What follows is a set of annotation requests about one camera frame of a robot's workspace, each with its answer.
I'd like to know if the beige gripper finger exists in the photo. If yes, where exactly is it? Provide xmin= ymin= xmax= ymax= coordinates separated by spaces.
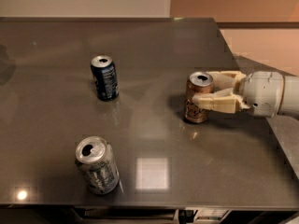
xmin=192 ymin=88 xmax=250 ymax=113
xmin=209 ymin=71 xmax=246 ymax=90

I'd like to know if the orange soda can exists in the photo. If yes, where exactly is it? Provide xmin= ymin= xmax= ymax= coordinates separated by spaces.
xmin=183 ymin=71 xmax=216 ymax=124

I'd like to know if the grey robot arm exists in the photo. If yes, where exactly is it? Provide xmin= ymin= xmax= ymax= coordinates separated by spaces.
xmin=192 ymin=71 xmax=299 ymax=119

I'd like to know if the blue soda can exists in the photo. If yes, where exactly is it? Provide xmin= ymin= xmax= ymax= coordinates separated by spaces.
xmin=91 ymin=55 xmax=119 ymax=101

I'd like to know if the silver soda can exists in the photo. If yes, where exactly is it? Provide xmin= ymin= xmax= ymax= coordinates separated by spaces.
xmin=75 ymin=136 xmax=120 ymax=195

